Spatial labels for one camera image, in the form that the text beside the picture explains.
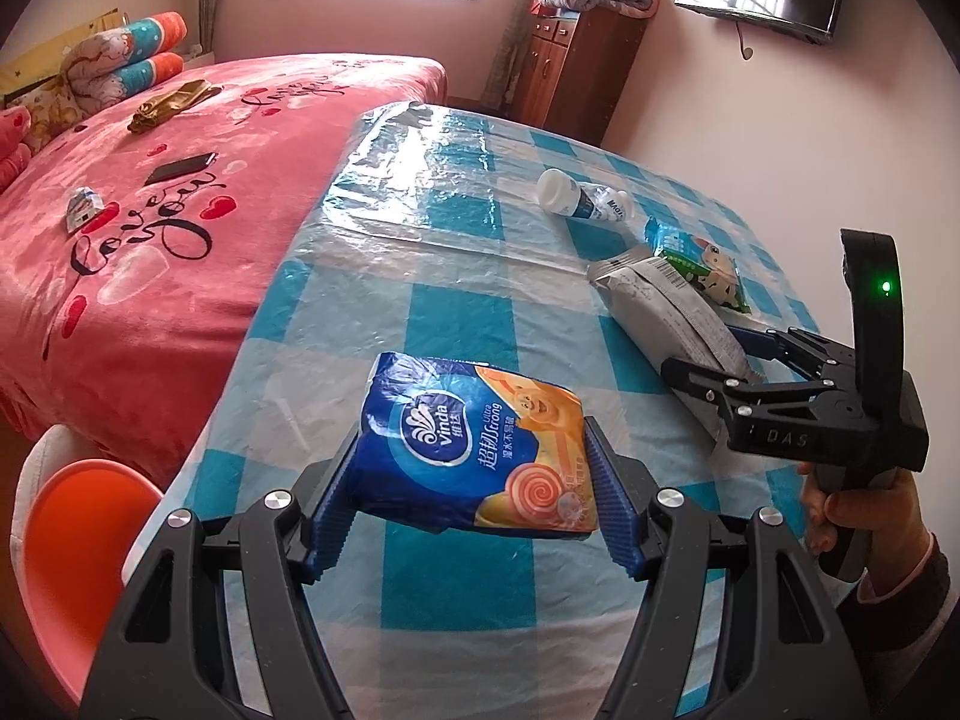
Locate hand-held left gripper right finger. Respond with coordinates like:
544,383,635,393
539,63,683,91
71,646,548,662
583,414,871,720

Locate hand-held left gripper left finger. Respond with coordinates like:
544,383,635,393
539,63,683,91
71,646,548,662
79,420,362,720

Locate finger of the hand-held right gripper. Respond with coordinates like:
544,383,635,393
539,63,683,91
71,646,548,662
660,356,822,440
724,324,848,391

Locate grey printed snack packet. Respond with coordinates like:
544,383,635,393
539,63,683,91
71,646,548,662
586,244,762,395

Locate green cow print packet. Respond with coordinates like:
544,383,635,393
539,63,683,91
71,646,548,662
643,216,752,314

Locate blue and orange tissue pack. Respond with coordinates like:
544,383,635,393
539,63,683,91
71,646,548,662
352,351,601,537

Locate small white plastic bottle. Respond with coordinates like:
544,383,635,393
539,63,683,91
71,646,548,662
536,169,632,224

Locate orange plastic chair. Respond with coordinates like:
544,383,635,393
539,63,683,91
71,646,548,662
9,457,167,700

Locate person's right forearm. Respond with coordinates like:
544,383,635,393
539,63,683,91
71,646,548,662
829,532,960,720

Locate person's right hand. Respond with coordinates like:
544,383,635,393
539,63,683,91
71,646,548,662
796,461,935,601

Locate blue checked tablecloth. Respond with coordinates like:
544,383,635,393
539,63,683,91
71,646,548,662
124,101,848,720

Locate pink bed cover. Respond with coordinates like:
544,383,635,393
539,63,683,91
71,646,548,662
0,52,449,488

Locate white plastic seat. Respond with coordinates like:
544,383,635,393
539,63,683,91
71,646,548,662
15,424,83,518

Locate brown wooden cabinet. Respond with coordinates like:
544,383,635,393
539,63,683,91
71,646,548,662
512,7,650,147

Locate black phone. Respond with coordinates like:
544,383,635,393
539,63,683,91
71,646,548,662
144,152,218,186

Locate small white and blue packet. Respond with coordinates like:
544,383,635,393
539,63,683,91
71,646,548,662
64,185,104,233

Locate gold satin cloth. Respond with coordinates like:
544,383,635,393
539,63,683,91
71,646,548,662
126,79,222,134

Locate blue and orange bolster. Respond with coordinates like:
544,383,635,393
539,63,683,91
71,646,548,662
112,51,186,91
124,11,190,50

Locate floral pillow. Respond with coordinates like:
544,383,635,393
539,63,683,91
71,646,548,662
19,79,91,155

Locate folded pink blanket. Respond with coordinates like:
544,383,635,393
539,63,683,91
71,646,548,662
0,105,32,192

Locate rolled floral quilt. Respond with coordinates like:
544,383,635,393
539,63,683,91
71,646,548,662
60,26,136,115

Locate colourful folded quilts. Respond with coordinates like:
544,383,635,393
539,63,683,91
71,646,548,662
0,7,125,110

